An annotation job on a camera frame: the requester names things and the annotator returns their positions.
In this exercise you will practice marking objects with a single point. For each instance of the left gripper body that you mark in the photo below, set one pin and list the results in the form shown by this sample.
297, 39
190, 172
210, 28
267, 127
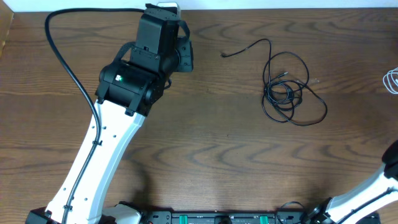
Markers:
184, 47

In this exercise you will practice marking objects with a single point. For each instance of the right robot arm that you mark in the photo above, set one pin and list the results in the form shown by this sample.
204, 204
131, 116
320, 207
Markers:
374, 193

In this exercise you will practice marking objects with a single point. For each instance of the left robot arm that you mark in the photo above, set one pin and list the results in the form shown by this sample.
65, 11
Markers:
128, 87

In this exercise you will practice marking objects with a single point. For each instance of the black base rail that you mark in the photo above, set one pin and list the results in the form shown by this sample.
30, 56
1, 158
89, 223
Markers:
167, 217

